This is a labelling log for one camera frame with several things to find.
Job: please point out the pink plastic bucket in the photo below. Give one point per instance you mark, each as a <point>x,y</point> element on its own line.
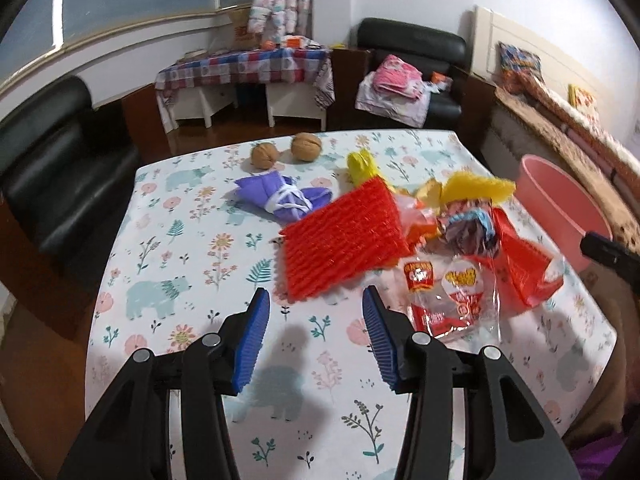
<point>555,205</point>

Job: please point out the white stool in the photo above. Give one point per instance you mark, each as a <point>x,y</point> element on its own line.
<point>200,105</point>
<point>295,100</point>

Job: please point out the cardboard box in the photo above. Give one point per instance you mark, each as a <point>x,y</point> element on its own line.
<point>242,27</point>

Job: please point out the dark wooden nightstand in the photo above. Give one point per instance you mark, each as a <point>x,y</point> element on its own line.
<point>480,105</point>

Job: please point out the orange white packet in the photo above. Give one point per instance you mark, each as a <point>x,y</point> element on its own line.
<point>295,41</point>

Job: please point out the purple garment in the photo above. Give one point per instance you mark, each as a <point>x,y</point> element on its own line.
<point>595,462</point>

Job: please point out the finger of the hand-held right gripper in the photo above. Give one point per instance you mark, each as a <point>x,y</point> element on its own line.
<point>612,255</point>

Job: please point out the wooden end table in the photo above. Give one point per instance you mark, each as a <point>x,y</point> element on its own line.
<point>30,280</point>

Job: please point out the red foam net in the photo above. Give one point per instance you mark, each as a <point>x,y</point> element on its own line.
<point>340,240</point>

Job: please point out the clear snack wrapper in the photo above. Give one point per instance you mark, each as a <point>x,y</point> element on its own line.
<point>450,300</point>

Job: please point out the cream bed headboard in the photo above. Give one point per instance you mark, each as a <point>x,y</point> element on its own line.
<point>525,40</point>

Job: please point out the colourful patterned pillow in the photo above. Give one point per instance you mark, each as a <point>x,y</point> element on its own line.
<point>520,65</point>

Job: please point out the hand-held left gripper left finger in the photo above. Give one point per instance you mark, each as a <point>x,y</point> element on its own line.
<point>252,340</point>

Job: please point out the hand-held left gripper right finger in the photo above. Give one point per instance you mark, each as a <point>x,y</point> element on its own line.
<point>377,330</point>

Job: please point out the bed with floral bedding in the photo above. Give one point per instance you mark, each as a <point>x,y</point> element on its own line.
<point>575,175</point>

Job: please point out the pink folded blanket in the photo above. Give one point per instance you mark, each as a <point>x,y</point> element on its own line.
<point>397,75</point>

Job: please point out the small orange box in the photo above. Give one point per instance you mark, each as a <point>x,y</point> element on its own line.
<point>440,78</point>

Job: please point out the black leather sofa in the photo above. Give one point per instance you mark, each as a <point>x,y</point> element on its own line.
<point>55,170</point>

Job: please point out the yellow floral pillow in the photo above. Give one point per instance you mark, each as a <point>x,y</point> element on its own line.
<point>582,97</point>

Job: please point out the large brown walnut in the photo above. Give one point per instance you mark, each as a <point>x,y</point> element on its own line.
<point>306,146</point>

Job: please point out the black leather armchair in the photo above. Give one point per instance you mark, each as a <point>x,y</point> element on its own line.
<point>415,42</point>

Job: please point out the yellow foam net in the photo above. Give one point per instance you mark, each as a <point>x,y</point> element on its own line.
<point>475,187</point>

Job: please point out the brown wooden cabinet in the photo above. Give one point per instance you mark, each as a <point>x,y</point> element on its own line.
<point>145,115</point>

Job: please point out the purple plastic bag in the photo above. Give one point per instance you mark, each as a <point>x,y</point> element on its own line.
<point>280,195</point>

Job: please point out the red plastic bag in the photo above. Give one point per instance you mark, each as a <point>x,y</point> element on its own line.
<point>525,265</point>

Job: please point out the colourful wrapper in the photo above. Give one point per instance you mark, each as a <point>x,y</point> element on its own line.
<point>470,227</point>

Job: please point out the white folded sheet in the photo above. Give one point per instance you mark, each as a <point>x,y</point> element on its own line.
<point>385,107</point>

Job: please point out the small brown walnut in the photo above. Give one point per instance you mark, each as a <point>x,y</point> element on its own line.
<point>263,154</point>

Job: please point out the yellow plastic bag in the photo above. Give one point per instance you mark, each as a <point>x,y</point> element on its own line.
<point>361,167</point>

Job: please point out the checkered cloth side table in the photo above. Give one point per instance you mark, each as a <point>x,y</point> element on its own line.
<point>250,67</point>

